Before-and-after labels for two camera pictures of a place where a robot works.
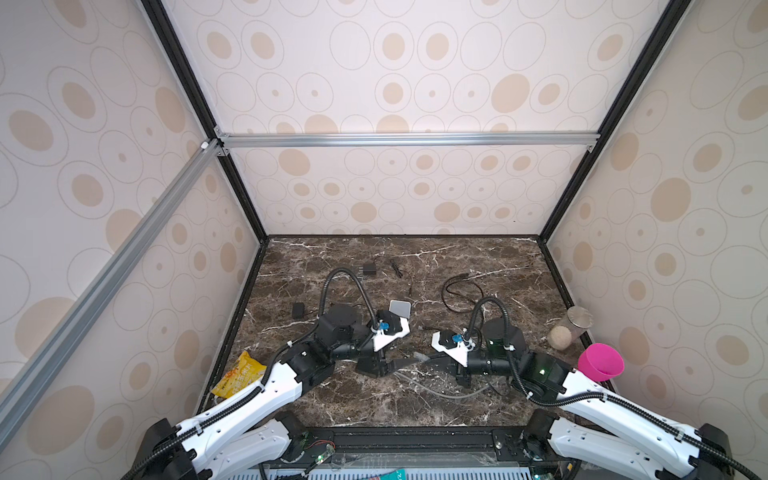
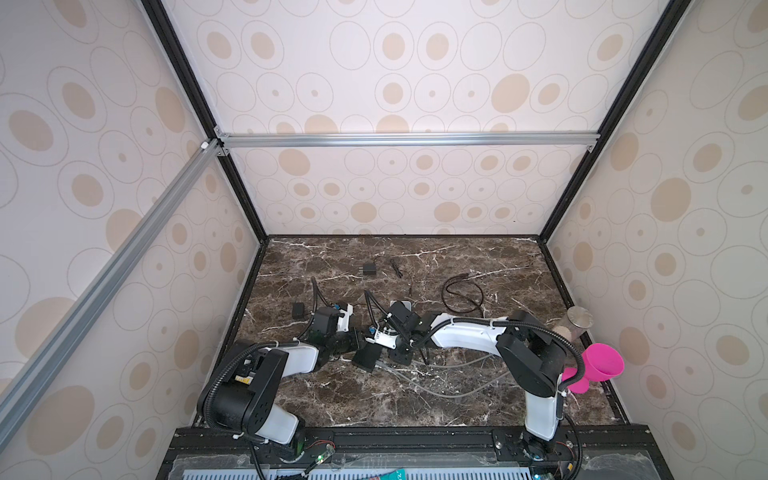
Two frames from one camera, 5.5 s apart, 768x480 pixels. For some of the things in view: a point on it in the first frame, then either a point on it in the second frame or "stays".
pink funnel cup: x=600 y=362 stays
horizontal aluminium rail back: x=224 y=142 stays
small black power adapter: x=298 y=310 stays
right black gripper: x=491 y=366 → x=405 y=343
